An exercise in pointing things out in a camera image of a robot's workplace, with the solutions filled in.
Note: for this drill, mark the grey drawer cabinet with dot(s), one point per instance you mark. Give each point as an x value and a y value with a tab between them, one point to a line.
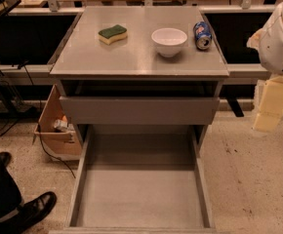
131	68

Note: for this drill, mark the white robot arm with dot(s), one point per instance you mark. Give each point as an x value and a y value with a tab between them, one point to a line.
268	41

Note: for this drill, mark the closed grey top drawer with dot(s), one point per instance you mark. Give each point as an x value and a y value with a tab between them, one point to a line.
140	110

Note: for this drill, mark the open grey middle drawer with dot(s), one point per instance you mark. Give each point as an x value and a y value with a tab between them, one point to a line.
149	181

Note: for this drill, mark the blue soda can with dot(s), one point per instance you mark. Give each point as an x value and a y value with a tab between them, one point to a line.
202	35

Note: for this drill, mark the cardboard box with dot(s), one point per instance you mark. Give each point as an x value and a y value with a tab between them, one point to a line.
55	131

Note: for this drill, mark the black leather shoe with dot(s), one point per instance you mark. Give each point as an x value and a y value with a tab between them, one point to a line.
29	214

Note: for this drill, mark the crumpled item in box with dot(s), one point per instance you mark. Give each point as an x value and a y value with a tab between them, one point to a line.
62	125

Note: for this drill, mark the white bowl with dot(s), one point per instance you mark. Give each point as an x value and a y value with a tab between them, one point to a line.
168	42

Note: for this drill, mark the green and yellow sponge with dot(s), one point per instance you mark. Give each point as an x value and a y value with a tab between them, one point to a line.
113	34

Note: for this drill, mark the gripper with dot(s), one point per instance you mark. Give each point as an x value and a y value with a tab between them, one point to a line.
277	51

